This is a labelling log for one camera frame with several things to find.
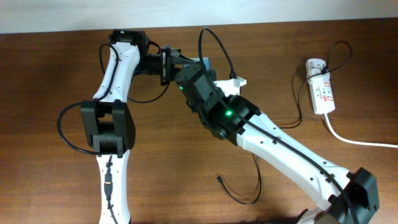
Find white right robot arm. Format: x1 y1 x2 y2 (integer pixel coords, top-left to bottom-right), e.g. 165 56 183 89
175 64 380 224

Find blue smartphone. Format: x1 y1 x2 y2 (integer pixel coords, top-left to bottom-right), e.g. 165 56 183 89
183 57 211 70

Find white power strip cord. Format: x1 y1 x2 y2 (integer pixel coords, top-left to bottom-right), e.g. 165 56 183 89
322 113 398 149

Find white power strip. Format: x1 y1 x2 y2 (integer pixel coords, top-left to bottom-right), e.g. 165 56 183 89
305 58 335 114

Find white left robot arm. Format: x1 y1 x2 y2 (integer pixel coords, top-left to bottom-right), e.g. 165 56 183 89
80 29 196 223

